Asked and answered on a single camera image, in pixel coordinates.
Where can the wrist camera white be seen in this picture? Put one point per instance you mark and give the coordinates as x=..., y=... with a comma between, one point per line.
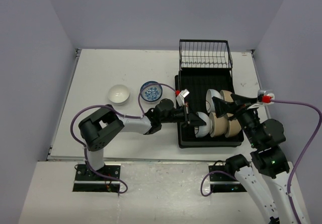
x=264, y=98
x=180, y=96

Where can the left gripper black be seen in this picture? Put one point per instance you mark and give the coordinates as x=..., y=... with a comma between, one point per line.
x=191, y=120

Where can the black drain tray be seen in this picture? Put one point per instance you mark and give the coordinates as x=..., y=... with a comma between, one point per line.
x=197, y=81

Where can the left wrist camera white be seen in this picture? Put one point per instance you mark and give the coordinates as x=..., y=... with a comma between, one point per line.
x=180, y=96

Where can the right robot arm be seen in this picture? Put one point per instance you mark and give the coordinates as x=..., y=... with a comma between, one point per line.
x=268, y=177

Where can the black wire dish rack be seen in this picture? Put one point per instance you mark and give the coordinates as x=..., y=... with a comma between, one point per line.
x=195, y=53

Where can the beige bowl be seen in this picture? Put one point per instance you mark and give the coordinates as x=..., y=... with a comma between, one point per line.
x=226, y=95
x=219, y=125
x=233, y=127

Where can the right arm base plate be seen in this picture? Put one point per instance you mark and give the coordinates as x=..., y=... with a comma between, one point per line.
x=220, y=183

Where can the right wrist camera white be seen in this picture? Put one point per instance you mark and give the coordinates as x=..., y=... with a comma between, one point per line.
x=264, y=98

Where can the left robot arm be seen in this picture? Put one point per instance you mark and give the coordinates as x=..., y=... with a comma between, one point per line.
x=99, y=128

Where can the white bowl blue flowers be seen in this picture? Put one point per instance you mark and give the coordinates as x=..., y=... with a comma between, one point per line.
x=151, y=91

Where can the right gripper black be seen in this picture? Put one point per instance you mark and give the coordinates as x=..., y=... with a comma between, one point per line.
x=222, y=106

